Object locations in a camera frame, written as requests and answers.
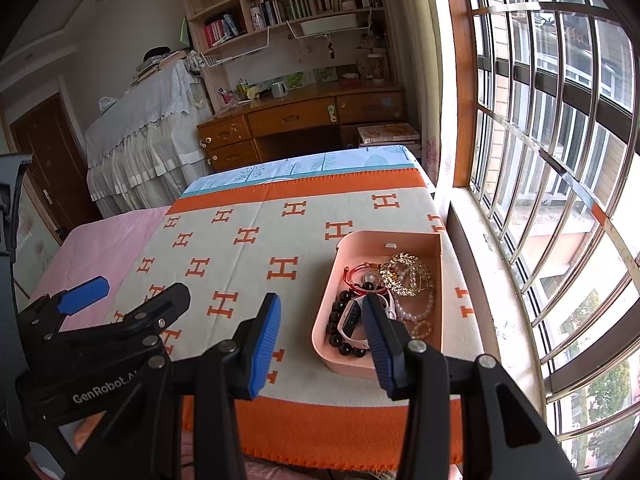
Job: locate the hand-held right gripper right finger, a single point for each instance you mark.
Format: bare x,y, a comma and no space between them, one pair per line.
380,345

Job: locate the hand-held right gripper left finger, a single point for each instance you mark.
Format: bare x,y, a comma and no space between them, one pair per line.
262,345

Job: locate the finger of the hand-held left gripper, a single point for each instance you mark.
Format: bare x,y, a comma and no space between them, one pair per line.
150,310
82,295

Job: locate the pink wrist watch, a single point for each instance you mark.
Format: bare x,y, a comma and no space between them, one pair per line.
352,316

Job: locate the gold rhinestone hair comb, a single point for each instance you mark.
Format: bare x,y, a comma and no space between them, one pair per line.
405,280

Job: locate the pink tray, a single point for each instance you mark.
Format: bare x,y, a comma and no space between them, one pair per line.
360,255

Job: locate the pink bed sheet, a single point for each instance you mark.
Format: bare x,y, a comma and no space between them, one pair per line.
90,245

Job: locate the orange and beige patterned blanket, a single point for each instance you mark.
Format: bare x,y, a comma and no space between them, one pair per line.
240,270

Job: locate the brown wooden door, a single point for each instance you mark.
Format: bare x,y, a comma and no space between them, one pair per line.
50,160

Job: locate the white lace covered furniture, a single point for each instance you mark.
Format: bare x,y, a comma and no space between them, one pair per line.
145,135

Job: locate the light blue printed sheet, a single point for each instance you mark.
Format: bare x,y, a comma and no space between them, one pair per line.
300,165

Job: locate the stack of books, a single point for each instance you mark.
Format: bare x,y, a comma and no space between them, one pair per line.
387,134

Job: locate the wooden desk with drawers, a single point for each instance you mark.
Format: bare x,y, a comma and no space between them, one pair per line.
295,117

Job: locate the pile of books and papers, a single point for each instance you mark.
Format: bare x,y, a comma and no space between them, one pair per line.
160,62

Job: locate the white mug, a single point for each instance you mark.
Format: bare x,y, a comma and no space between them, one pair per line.
279,90

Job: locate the window with metal grille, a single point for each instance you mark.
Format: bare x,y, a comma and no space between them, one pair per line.
462,85

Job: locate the beige curtain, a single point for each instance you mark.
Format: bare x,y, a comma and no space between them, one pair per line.
420,60

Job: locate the white plastic basket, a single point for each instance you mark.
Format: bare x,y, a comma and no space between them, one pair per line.
327,24

